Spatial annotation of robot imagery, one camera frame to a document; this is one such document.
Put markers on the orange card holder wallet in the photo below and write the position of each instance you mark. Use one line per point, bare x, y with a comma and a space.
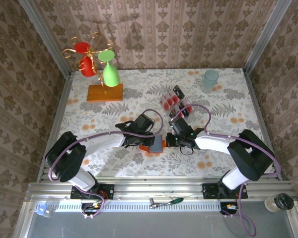
156, 145

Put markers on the black and red credit card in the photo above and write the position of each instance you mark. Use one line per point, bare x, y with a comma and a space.
187, 110
177, 112
173, 114
182, 112

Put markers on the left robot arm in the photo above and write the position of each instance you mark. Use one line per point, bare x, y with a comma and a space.
101, 143

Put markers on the black VIP credit card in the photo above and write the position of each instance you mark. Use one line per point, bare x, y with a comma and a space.
178, 91

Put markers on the teal plastic cup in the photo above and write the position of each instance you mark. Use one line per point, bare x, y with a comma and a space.
209, 81

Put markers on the green wine glass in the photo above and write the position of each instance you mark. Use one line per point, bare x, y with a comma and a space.
111, 75

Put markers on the black connector yellow plug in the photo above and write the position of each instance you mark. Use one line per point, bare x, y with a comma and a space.
92, 207
228, 207

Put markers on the grey metal panel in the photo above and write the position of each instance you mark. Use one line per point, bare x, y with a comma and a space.
151, 225

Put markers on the red wine glass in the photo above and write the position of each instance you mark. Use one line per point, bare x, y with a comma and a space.
87, 67

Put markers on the clear jar black lid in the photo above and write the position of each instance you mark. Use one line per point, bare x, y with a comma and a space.
284, 201

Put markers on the blue white connector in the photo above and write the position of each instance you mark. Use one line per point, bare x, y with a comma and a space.
41, 210

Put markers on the aluminium frame rail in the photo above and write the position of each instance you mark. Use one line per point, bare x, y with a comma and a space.
164, 188

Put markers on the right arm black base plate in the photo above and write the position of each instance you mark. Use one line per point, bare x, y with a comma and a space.
208, 191

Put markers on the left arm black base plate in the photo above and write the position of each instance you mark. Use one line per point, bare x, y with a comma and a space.
109, 191

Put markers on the aluminium table side rail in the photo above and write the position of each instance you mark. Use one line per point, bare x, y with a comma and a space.
62, 104
257, 104

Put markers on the aluminium corner post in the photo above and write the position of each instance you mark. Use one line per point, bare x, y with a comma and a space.
49, 42
263, 37

